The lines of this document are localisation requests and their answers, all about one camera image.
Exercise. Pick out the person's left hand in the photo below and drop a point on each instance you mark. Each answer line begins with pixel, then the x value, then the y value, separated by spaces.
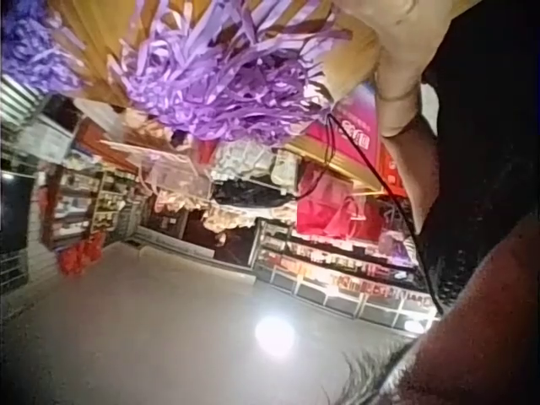
pixel 405 38

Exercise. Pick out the red and pink signboard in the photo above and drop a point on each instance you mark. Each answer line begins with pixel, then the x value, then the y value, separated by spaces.
pixel 358 122

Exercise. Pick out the hanging red bags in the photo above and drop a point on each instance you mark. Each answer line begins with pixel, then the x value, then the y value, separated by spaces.
pixel 333 211

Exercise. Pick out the heap of purple paper shreds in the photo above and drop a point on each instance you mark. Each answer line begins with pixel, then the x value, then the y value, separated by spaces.
pixel 219 71
pixel 29 46

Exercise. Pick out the rack of hanging plastic bags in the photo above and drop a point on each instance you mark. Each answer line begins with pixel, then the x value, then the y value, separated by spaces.
pixel 236 181

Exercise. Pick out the glass display counter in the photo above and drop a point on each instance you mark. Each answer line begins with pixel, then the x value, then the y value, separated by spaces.
pixel 337 274

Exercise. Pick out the goods shelf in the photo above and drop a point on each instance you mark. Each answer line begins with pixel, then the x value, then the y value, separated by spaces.
pixel 84 198

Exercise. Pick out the red bags heap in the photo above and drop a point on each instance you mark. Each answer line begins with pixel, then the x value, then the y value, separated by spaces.
pixel 80 253

